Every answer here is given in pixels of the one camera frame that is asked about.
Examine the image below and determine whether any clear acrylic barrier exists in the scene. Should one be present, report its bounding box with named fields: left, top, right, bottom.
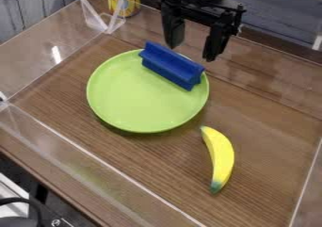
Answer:
left=0, top=0, right=322, bottom=227

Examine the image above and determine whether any black cable lower left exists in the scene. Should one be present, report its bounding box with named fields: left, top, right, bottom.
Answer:
left=0, top=197, right=45, bottom=227

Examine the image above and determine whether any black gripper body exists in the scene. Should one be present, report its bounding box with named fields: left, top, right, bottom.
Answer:
left=160, top=0, right=247, bottom=31

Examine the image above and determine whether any yellow toy banana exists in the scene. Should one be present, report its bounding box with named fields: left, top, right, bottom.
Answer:
left=200, top=126, right=235, bottom=193

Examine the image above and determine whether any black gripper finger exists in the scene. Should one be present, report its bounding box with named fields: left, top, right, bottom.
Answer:
left=203, top=20, right=230, bottom=62
left=160, top=4, right=184, bottom=49

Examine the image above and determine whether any yellow labelled can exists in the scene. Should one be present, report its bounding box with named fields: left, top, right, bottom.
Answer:
left=104, top=0, right=142, bottom=19

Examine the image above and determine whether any blue plastic block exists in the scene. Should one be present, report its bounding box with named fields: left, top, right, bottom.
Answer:
left=139, top=41, right=204, bottom=90

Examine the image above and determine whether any green plate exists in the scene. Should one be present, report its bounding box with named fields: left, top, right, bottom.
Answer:
left=86, top=50, right=210, bottom=134

